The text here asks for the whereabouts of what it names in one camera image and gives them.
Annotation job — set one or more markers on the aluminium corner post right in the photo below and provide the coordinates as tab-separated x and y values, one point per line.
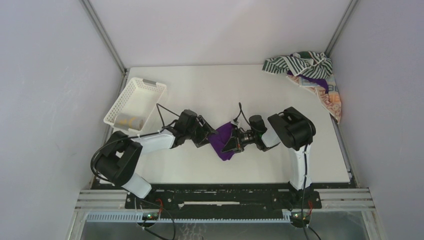
351	7

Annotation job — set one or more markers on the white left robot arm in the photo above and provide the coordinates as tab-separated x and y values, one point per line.
116	161

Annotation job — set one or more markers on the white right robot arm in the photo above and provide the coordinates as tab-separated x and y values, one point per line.
289	127

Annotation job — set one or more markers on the right controller board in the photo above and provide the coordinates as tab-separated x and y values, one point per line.
300	221

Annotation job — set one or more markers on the yellow grey patterned towel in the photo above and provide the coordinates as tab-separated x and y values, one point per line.
128	122

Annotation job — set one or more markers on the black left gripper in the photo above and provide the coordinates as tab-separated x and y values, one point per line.
204	131

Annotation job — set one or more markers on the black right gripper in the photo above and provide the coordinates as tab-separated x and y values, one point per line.
236	139

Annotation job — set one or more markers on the white slotted cable duct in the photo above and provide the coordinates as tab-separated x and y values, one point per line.
132	217

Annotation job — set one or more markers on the green white striped towel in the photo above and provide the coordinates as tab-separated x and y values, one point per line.
313	65

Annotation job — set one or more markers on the cream bear print towel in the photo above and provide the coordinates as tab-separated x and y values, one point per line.
331	101

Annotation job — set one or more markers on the purple towel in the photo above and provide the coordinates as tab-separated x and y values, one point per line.
219	139

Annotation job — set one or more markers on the aluminium corner post left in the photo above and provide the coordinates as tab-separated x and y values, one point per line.
99	27

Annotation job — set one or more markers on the left controller board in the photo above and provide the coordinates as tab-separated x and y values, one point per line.
150	217

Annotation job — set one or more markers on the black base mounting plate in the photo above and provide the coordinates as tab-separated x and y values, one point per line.
240	201

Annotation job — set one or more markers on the controller board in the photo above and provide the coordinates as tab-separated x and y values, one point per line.
150	217
300	221

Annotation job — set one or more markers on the white plastic basket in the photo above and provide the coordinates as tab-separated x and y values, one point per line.
139	98

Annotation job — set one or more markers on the aluminium corner post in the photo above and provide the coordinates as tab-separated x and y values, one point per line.
351	7
99	27

